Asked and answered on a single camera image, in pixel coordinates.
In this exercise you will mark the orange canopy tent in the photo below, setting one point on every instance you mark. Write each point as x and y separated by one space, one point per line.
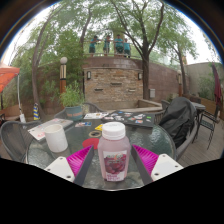
6 75

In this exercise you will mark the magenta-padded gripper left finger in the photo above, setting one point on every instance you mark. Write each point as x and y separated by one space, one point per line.
78 160

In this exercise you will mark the dark metal chair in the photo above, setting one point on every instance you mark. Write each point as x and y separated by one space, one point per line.
208 125

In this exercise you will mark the black jacket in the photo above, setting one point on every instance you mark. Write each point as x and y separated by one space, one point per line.
178 120

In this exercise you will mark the pink drink bottle white cap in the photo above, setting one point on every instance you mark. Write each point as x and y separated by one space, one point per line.
114 156

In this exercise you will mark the silver laptop with stickers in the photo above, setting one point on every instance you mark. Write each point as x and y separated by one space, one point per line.
43 128

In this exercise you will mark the small tape roll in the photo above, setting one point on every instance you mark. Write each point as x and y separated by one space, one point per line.
90 134

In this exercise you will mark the white textured cup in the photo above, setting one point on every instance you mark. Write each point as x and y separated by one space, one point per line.
56 138

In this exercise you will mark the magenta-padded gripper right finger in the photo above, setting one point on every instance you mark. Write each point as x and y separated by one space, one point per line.
148 160

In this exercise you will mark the striped lamp post white globe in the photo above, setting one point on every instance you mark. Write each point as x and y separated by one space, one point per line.
63 76

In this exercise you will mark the person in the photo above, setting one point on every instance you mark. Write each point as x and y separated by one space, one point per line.
127 47
107 44
118 43
92 45

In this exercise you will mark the green leafy tree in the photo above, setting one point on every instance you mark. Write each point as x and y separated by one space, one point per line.
145 76
36 73

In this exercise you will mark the slim brown lamp post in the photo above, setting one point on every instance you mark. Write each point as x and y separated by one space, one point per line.
180 85

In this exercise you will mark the blue yellow striped cone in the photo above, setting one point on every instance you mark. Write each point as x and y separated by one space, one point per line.
36 112

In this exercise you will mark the dark round side table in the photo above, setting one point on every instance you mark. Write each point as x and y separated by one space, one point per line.
199 106

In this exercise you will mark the white printed booklet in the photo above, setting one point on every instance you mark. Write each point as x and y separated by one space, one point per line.
95 115

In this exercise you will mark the closed red umbrella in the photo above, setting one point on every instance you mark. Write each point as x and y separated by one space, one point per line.
217 86

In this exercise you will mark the small colourful card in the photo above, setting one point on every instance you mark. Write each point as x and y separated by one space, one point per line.
83 124

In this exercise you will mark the black laptop with stickers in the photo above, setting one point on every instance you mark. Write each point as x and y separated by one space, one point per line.
133 118

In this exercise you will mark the green plant in teal pot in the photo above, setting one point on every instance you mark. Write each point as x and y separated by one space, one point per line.
73 100

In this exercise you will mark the yellow card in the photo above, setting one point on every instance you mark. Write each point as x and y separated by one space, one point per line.
99 127

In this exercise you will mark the grey wall box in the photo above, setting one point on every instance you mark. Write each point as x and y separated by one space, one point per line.
152 93

